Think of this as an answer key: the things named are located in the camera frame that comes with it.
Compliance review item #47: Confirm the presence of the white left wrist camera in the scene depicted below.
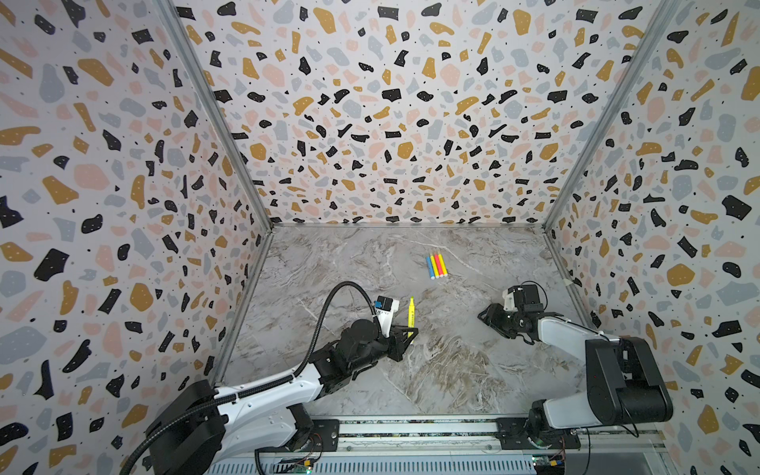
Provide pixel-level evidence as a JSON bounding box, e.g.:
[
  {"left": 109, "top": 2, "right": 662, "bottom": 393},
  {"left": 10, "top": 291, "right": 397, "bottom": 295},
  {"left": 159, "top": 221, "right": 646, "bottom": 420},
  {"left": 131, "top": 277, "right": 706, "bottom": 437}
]
[{"left": 374, "top": 295, "right": 400, "bottom": 338}]

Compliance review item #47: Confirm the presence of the metal corner post left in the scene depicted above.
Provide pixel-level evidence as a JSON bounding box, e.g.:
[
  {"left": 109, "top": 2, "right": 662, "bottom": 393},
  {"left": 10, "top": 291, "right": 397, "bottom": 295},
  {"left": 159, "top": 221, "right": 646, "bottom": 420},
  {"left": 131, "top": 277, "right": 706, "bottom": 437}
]
[{"left": 150, "top": 0, "right": 275, "bottom": 230}]

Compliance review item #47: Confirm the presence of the metal corner post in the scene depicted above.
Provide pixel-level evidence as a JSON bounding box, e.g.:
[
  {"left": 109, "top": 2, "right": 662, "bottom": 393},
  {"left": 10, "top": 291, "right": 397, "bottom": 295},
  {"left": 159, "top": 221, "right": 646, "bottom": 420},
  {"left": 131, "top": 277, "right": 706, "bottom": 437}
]
[
  {"left": 150, "top": 0, "right": 275, "bottom": 230},
  {"left": 541, "top": 0, "right": 680, "bottom": 235}
]

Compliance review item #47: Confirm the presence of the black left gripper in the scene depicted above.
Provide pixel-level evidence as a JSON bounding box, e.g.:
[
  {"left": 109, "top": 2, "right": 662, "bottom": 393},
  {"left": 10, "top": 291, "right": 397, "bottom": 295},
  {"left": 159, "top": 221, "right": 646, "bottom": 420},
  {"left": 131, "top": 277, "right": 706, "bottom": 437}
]
[{"left": 348, "top": 323, "right": 418, "bottom": 375}]

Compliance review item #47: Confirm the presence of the pink highlighter pen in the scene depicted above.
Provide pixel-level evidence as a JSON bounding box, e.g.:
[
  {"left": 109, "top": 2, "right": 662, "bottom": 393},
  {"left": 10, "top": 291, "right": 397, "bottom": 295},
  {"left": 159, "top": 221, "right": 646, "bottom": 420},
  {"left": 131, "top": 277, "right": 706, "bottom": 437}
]
[{"left": 433, "top": 253, "right": 445, "bottom": 278}]

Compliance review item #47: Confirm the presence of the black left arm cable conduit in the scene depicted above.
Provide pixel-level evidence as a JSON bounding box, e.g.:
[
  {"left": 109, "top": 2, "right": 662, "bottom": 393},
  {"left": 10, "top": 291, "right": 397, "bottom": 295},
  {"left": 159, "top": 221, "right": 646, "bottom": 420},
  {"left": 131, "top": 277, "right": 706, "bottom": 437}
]
[{"left": 118, "top": 280, "right": 378, "bottom": 475}]

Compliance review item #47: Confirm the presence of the blue highlighter pen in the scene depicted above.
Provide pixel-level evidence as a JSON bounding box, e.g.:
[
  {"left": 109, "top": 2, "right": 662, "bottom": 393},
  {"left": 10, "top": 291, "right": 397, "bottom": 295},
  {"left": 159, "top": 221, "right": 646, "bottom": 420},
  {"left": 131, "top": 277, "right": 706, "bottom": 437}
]
[{"left": 426, "top": 255, "right": 435, "bottom": 280}]

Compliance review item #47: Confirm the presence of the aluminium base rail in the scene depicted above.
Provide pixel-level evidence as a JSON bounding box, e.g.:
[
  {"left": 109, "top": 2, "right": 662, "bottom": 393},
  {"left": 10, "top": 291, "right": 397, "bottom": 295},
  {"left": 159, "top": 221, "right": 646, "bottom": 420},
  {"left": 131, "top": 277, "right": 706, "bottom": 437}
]
[{"left": 209, "top": 415, "right": 677, "bottom": 474}]

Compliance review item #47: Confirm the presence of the metal corner post right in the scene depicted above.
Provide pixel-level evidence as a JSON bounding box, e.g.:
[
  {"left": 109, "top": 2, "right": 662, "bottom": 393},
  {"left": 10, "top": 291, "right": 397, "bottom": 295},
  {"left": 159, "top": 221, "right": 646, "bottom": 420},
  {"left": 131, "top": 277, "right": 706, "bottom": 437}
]
[{"left": 541, "top": 0, "right": 680, "bottom": 235}]

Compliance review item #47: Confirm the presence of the yellow highlighter pen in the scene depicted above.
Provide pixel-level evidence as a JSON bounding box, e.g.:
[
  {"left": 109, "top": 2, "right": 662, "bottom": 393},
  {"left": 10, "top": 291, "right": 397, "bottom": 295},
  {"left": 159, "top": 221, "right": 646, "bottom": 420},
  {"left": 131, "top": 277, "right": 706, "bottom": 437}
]
[
  {"left": 437, "top": 253, "right": 448, "bottom": 276},
  {"left": 429, "top": 255, "right": 439, "bottom": 279},
  {"left": 408, "top": 297, "right": 416, "bottom": 328}
]

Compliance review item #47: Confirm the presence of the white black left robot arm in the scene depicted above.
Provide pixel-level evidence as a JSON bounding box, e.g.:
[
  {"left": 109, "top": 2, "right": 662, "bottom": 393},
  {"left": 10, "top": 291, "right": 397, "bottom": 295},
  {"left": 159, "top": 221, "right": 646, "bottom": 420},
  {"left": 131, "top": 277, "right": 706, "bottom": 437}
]
[{"left": 146, "top": 319, "right": 419, "bottom": 474}]

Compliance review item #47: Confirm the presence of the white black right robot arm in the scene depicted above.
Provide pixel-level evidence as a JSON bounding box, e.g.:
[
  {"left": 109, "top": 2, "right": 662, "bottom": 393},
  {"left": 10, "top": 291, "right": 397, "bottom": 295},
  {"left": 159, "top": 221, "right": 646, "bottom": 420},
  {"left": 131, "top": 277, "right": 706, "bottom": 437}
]
[{"left": 477, "top": 281, "right": 674, "bottom": 447}]

